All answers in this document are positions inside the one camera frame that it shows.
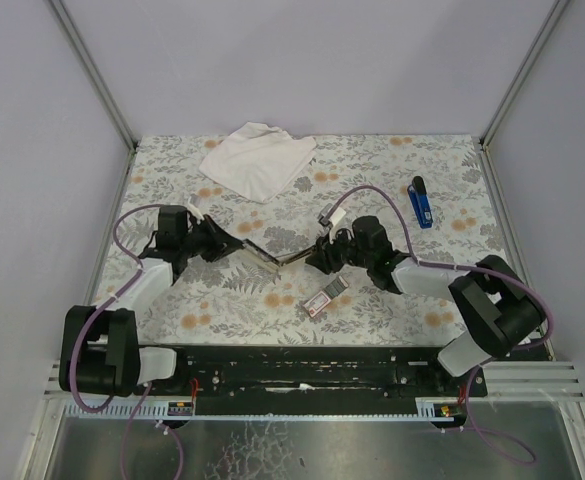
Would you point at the white slotted cable duct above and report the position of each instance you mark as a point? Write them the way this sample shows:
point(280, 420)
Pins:
point(163, 410)

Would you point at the aluminium frame post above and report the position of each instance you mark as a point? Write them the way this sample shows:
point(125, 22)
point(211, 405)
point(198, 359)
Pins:
point(80, 49)
point(533, 54)

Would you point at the left aluminium frame post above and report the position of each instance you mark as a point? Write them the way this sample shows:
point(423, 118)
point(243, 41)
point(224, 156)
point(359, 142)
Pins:
point(80, 49)

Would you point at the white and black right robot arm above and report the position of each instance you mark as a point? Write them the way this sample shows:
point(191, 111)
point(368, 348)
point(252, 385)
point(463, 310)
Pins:
point(496, 308)

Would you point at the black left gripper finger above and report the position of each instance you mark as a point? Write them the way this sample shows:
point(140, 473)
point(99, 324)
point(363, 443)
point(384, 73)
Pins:
point(215, 252)
point(217, 235)

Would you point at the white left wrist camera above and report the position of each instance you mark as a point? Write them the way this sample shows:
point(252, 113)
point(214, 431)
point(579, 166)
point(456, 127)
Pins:
point(194, 207)

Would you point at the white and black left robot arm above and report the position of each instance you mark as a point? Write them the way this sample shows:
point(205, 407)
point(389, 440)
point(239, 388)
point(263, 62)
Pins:
point(100, 348)

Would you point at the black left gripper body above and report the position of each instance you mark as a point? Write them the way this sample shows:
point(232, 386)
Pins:
point(213, 239)

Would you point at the red and white staple box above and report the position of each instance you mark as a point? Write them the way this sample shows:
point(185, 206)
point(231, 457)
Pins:
point(321, 300)

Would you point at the blue stapler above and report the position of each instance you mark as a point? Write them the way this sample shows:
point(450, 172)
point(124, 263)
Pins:
point(417, 193)

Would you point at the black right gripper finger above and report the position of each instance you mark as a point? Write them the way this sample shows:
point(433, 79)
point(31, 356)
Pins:
point(320, 262)
point(335, 238)

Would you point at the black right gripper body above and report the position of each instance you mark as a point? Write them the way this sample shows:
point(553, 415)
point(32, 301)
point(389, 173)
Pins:
point(325, 256)

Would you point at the floral patterned table mat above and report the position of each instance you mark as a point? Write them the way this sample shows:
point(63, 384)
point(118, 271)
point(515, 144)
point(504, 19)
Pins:
point(428, 191)

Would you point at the right aluminium frame post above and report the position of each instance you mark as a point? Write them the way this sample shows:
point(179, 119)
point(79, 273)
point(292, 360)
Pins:
point(533, 54)

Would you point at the beige stapler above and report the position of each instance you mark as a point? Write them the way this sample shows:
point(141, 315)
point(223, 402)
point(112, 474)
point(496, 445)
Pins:
point(267, 261)

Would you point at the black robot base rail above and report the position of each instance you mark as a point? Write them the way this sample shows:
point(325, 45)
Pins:
point(311, 379)

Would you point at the white folded cloth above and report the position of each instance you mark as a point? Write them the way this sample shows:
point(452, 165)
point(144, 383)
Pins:
point(257, 161)

